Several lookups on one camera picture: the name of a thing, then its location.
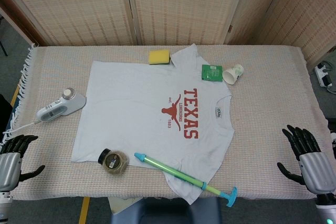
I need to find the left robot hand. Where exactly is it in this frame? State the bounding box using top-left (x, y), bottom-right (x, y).
top-left (0, 134), bottom-right (46, 192)

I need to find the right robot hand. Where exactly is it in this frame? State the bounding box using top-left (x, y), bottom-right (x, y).
top-left (277, 124), bottom-right (336, 197)

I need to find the white handheld device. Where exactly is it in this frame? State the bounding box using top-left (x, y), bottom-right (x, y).
top-left (36, 87), bottom-right (87, 123)

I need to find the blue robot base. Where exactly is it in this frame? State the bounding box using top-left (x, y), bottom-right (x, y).
top-left (110, 197), bottom-right (222, 224)

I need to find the white Texas print T-shirt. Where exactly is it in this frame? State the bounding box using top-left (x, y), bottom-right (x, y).
top-left (71, 43), bottom-right (235, 206)

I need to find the beige woven fringed table cloth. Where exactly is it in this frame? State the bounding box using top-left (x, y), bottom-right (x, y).
top-left (0, 43), bottom-right (330, 201)

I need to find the white power strip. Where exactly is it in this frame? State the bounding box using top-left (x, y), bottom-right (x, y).
top-left (314, 62), bottom-right (334, 88)

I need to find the black-lidded glass jar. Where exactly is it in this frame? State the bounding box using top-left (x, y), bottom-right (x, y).
top-left (98, 148), bottom-right (130, 176)

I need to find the white paper cup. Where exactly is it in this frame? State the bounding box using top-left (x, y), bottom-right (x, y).
top-left (222, 64), bottom-right (244, 85)

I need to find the green foil packet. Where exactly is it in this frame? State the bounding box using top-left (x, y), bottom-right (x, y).
top-left (201, 63), bottom-right (223, 82)

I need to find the green blue water pump toy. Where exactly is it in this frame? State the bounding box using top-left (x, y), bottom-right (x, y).
top-left (134, 152), bottom-right (238, 208)

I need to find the woven bamboo folding screen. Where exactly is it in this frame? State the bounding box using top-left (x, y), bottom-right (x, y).
top-left (0, 0), bottom-right (289, 48)
top-left (262, 0), bottom-right (336, 70)

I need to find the yellow sponge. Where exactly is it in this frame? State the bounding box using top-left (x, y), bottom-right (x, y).
top-left (148, 50), bottom-right (171, 66)

